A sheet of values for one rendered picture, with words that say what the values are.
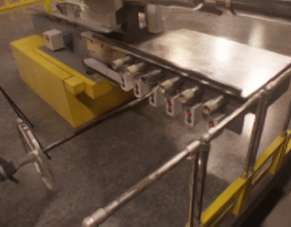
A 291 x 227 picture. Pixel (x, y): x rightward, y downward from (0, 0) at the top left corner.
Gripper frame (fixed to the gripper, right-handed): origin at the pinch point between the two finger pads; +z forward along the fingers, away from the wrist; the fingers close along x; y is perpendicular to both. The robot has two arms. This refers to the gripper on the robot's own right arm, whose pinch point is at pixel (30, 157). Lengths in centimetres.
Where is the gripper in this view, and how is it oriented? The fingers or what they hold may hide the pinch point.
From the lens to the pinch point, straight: 135.9
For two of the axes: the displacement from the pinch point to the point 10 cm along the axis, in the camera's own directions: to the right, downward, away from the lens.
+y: 5.1, 8.6, -0.8
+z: 7.6, -4.0, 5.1
